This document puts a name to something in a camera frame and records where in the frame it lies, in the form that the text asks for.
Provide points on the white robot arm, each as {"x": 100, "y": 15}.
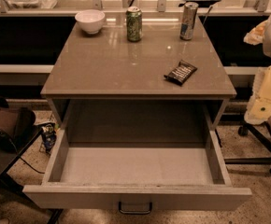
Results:
{"x": 267, "y": 39}

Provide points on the white ceramic bowl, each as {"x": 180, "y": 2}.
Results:
{"x": 90, "y": 21}

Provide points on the green soda can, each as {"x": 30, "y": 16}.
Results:
{"x": 134, "y": 24}

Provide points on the open grey top drawer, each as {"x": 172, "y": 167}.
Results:
{"x": 165, "y": 154}

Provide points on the dark brown bag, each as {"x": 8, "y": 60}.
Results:
{"x": 15, "y": 124}

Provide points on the silver blue energy drink can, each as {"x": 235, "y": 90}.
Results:
{"x": 188, "y": 20}

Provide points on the dark rxbar chocolate wrapper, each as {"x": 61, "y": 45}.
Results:
{"x": 180, "y": 74}

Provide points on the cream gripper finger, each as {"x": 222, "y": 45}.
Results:
{"x": 256, "y": 35}
{"x": 259, "y": 105}

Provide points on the black metal drawer handle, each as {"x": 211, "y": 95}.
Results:
{"x": 133, "y": 209}

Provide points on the grey cabinet with glossy top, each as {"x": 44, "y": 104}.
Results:
{"x": 109, "y": 69}

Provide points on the black side table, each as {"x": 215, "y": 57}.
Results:
{"x": 8, "y": 159}

